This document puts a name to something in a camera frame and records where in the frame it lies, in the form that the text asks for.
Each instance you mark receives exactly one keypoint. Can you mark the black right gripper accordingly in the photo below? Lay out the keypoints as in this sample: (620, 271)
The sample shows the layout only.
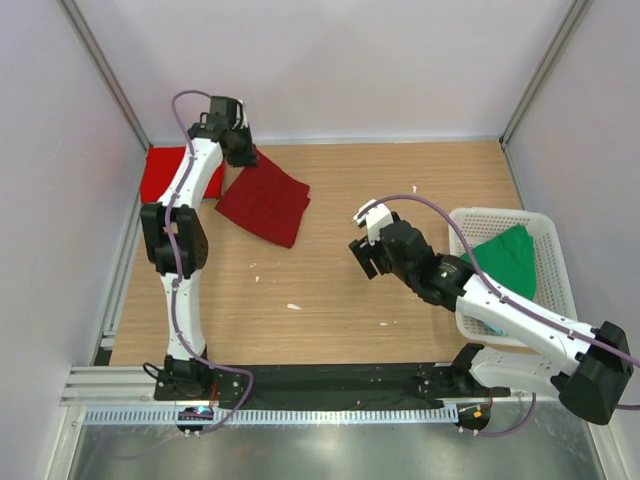
(373, 255)

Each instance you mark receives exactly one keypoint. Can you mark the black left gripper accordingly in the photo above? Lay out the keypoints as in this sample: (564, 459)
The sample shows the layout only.
(242, 151)

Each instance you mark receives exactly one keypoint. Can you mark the dark red t shirt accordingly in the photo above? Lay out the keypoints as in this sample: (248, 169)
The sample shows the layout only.
(267, 202)

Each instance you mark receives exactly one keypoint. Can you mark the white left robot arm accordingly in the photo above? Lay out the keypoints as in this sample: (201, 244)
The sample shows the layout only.
(177, 246)

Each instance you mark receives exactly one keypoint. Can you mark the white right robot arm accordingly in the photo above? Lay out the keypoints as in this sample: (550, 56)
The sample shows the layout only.
(456, 286)

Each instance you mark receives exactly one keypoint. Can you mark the folded bright red t shirt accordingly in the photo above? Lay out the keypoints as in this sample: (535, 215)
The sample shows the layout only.
(161, 166)

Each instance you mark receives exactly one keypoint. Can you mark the green t shirt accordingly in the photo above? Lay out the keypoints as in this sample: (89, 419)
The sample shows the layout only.
(509, 259)

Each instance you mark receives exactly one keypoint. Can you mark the light teal t shirt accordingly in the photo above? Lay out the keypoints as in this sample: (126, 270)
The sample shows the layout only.
(496, 330)

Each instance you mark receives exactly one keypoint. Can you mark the white plastic basket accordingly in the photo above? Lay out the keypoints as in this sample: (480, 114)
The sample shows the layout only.
(553, 290)

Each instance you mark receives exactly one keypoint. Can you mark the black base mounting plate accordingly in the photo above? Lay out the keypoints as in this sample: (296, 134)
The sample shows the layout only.
(333, 387)

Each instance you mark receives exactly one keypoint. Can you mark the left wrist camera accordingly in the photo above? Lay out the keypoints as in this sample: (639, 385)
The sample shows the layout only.
(241, 117)

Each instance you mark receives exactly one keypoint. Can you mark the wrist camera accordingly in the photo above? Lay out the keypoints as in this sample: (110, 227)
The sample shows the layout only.
(241, 117)
(373, 216)

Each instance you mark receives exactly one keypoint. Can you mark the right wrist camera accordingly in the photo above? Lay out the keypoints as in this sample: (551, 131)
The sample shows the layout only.
(373, 216)

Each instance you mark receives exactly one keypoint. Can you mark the white slotted cable duct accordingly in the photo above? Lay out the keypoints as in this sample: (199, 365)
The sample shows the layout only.
(183, 416)

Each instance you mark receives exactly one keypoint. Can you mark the aluminium frame rail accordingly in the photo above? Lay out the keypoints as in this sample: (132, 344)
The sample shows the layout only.
(586, 392)

